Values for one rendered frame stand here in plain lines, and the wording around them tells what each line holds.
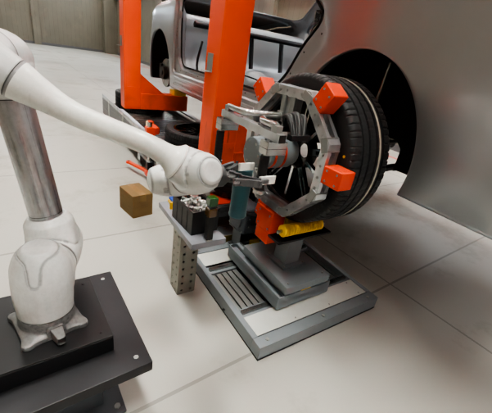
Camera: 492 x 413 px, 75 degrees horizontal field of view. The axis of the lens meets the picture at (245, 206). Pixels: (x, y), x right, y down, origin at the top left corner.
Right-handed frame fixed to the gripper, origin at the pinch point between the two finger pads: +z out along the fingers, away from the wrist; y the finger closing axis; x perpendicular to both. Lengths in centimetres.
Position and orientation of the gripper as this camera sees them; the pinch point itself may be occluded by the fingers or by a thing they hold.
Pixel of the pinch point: (261, 172)
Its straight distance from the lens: 117.9
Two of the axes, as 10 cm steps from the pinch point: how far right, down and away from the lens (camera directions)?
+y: 5.2, 4.4, -7.3
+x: 1.5, -8.9, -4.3
